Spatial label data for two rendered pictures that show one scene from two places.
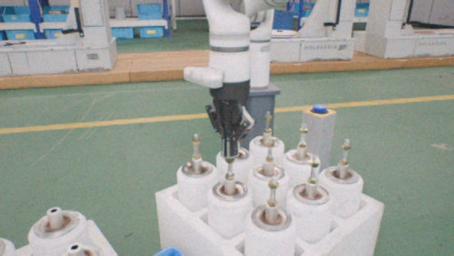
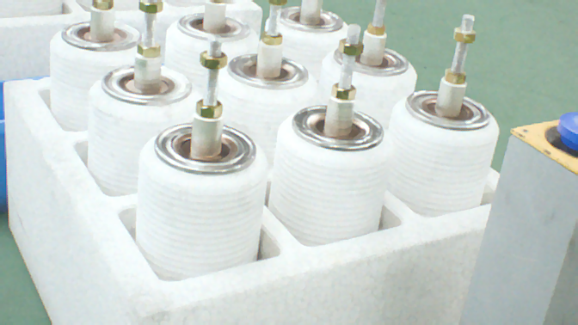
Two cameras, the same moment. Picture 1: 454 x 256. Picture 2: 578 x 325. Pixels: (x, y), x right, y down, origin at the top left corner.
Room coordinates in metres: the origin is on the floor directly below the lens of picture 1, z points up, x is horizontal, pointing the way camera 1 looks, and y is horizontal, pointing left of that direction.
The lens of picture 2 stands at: (0.76, -0.77, 0.54)
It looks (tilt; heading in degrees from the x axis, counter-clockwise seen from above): 25 degrees down; 96
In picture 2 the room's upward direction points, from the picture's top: 8 degrees clockwise
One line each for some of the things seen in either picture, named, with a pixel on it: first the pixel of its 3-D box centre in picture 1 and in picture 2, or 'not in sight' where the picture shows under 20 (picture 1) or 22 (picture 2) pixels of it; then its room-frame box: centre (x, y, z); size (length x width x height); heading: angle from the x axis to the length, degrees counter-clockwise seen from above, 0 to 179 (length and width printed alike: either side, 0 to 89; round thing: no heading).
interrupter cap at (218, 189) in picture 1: (229, 190); (213, 27); (0.58, 0.00, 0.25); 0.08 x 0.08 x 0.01
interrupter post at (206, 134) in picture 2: (342, 170); (206, 133); (0.65, -0.26, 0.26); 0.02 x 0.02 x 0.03
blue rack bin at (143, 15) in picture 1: (149, 11); not in sight; (5.39, 1.22, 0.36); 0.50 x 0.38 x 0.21; 13
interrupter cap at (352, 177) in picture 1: (341, 175); (205, 149); (0.65, -0.26, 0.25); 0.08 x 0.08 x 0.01
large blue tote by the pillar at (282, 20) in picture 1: (275, 23); not in sight; (5.47, -0.75, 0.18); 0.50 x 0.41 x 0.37; 17
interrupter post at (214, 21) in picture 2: (229, 185); (214, 15); (0.58, 0.00, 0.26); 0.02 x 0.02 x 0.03
